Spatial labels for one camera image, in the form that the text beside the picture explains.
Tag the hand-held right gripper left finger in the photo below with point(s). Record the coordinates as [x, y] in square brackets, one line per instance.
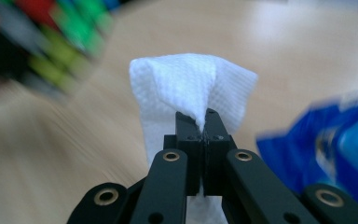
[188, 146]

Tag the white wet wipe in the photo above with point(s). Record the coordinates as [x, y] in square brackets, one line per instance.
[180, 84]

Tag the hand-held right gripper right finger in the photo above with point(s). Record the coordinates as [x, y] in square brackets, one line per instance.
[217, 140]

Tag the multicoloured puzzle cube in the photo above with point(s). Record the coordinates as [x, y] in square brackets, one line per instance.
[59, 40]

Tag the blue wet wipes pack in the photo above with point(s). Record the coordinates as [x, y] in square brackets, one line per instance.
[332, 146]

